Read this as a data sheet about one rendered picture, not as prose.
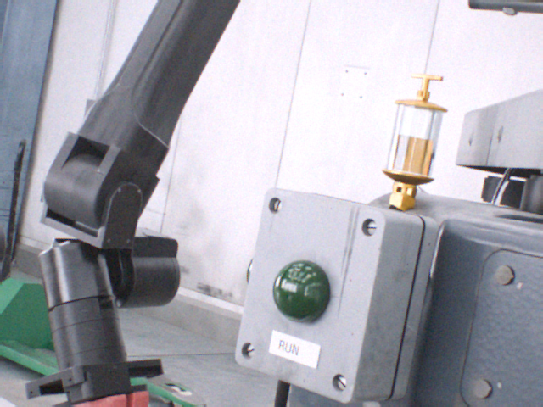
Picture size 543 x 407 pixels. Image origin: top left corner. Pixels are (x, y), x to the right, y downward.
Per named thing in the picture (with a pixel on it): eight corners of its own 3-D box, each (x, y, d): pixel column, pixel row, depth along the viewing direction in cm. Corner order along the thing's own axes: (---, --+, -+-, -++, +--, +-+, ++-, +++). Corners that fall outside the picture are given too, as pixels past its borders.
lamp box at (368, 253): (232, 363, 56) (265, 186, 55) (289, 360, 59) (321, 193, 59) (349, 406, 51) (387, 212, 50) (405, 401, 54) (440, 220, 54)
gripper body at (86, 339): (168, 379, 95) (151, 294, 96) (81, 388, 86) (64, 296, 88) (114, 396, 98) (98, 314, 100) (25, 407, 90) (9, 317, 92)
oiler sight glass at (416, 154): (376, 166, 60) (389, 102, 60) (402, 171, 62) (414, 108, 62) (414, 174, 58) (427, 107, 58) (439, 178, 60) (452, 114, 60)
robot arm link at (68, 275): (22, 248, 95) (65, 228, 91) (83, 248, 100) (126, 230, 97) (36, 327, 93) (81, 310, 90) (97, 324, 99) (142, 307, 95)
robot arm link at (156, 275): (47, 157, 95) (114, 181, 90) (143, 166, 104) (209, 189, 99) (19, 292, 96) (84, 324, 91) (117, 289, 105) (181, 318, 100)
